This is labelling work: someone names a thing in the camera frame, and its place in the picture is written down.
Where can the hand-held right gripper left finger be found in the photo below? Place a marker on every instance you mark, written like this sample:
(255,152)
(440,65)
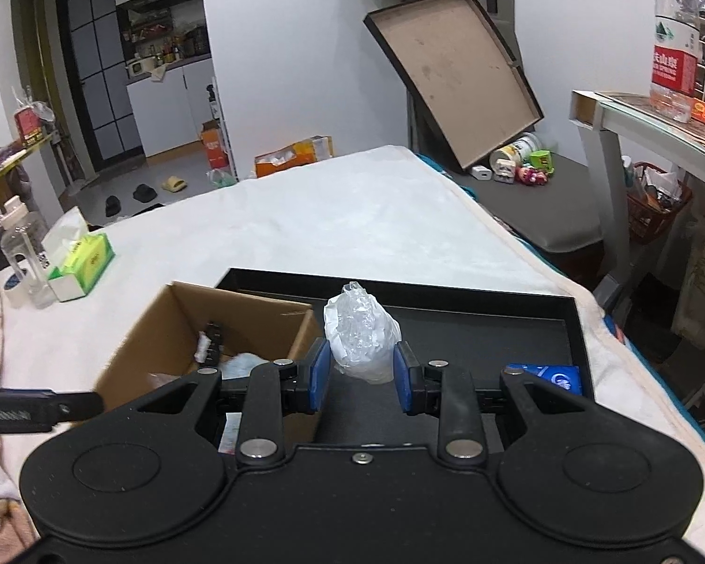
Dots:
(319,376)

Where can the red snack bag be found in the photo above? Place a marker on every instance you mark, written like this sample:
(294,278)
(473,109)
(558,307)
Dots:
(26,126)

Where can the green plastic bag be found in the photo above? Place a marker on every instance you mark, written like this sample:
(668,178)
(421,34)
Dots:
(223,178)

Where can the grey-blue plush toy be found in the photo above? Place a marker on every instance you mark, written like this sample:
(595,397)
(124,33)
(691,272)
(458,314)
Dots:
(244,364)

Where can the white tape roll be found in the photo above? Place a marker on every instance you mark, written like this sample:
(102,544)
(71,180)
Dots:
(16,289)

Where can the white narrow rack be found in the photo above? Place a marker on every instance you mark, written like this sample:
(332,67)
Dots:
(220,111)

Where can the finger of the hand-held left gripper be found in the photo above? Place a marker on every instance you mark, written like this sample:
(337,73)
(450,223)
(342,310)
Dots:
(64,406)

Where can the orange open carton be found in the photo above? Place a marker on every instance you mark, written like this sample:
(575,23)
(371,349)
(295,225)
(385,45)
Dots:
(214,147)

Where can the white charger plug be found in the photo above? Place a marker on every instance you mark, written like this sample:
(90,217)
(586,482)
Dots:
(482,174)

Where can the red label water bottle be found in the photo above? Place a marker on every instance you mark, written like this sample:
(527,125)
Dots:
(674,41)

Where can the brown cardboard box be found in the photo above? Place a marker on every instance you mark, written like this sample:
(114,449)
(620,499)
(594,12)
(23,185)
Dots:
(141,341)

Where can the grey padded bench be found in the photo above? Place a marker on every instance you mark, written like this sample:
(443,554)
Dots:
(552,211)

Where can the orange yellow flat box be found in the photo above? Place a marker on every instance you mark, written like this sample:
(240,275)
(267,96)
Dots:
(296,155)

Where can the white side table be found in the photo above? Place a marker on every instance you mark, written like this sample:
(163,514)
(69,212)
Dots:
(608,141)

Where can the large black box lid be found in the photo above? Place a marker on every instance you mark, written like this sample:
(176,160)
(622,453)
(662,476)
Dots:
(452,76)

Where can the green small cup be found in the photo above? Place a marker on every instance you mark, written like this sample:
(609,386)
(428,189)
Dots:
(540,160)

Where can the red small toy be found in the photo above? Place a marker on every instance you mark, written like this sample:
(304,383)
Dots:
(531,176)

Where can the yellow low table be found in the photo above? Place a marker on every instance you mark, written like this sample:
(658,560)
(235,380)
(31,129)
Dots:
(6,164)

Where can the white plastic bag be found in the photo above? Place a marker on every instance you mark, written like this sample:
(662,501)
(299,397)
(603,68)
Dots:
(361,335)

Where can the white round can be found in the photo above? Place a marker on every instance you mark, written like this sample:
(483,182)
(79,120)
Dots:
(520,153)

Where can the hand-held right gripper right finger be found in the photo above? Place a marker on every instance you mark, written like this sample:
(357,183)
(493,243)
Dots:
(404,379)

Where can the green tissue box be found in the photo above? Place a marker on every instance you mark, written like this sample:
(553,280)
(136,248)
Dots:
(82,261)

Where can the yellow slipper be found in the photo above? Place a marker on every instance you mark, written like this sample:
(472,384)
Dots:
(174,183)

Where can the clear plastic water jug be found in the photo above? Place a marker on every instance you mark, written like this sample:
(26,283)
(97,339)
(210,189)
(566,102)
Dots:
(26,252)

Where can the blue tissue packet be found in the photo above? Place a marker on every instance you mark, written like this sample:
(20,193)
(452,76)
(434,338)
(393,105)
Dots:
(555,379)

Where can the white kitchen cabinet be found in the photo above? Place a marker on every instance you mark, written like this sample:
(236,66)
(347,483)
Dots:
(170,106)

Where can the black slipper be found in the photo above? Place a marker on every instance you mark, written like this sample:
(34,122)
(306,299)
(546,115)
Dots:
(145,192)
(113,205)

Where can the black framed glass door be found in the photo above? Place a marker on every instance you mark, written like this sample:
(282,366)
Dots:
(100,64)

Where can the black shallow tray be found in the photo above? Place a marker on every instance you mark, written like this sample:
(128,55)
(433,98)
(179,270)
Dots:
(482,335)

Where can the red plastic basket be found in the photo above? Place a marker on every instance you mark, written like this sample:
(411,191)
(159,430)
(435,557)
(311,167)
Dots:
(658,211)

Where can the white packet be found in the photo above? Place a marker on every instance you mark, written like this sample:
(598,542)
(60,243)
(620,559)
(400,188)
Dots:
(233,432)

